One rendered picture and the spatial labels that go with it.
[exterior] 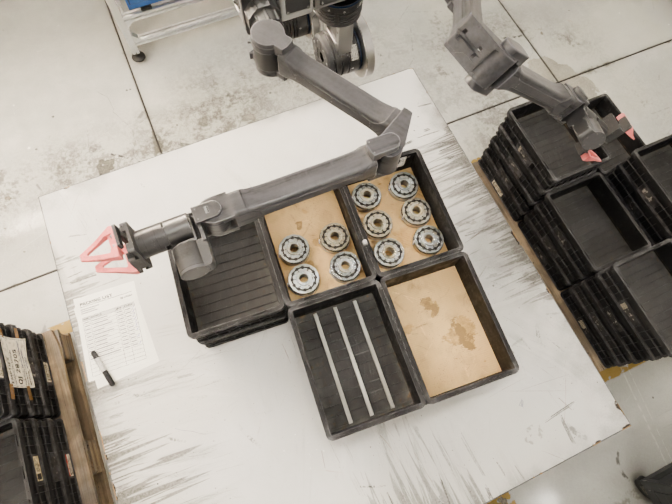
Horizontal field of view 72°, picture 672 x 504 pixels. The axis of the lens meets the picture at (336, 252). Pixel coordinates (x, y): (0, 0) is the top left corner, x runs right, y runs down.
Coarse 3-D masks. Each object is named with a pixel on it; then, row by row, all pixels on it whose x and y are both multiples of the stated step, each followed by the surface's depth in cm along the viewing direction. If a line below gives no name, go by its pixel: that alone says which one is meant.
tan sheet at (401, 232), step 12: (408, 168) 169; (372, 180) 167; (384, 180) 167; (384, 192) 166; (420, 192) 166; (384, 204) 164; (396, 204) 164; (360, 216) 162; (396, 216) 162; (432, 216) 163; (396, 228) 161; (408, 228) 161; (372, 240) 159; (408, 240) 159; (408, 252) 158
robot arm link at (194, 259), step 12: (204, 204) 89; (216, 204) 89; (204, 216) 88; (216, 216) 89; (204, 228) 95; (192, 240) 88; (204, 240) 89; (180, 252) 87; (192, 252) 87; (204, 252) 88; (180, 264) 87; (192, 264) 86; (204, 264) 87; (180, 276) 88; (192, 276) 89
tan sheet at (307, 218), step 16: (288, 208) 162; (304, 208) 162; (320, 208) 163; (336, 208) 163; (272, 224) 160; (288, 224) 160; (304, 224) 160; (320, 224) 161; (272, 240) 158; (320, 256) 157; (288, 272) 154; (320, 272) 155; (288, 288) 152; (320, 288) 153
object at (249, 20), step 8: (240, 0) 107; (248, 0) 108; (256, 0) 108; (264, 0) 108; (272, 0) 109; (248, 8) 108; (256, 8) 107; (264, 8) 107; (272, 8) 108; (248, 16) 109; (256, 16) 108; (264, 16) 107; (272, 16) 107; (280, 16) 111; (248, 24) 111; (248, 32) 116
